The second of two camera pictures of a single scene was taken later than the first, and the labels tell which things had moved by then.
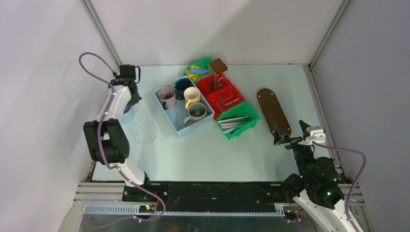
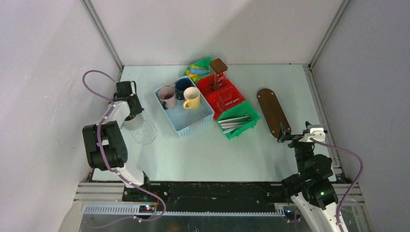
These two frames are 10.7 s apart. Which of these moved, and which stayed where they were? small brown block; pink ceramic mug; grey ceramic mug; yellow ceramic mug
Moved: grey ceramic mug
Stayed: pink ceramic mug; yellow ceramic mug; small brown block
